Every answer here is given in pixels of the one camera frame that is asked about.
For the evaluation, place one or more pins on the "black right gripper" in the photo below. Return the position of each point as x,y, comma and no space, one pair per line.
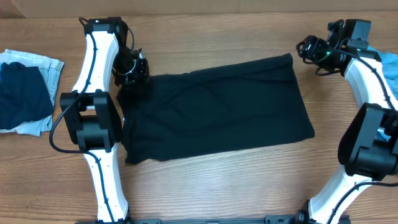
310,45

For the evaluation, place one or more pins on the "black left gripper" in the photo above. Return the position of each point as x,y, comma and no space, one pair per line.
134,78

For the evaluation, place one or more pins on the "black t-shirt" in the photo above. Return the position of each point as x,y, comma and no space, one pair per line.
241,106

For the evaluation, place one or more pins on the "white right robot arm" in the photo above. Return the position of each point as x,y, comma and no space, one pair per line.
367,152

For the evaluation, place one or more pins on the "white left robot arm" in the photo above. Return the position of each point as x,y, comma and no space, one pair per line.
92,120

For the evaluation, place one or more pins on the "folded light denim garment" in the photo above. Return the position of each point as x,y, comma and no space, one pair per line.
50,69

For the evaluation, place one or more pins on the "blue denim jeans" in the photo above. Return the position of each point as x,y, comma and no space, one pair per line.
389,72

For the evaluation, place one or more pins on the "folded navy garment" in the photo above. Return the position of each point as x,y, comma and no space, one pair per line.
24,95

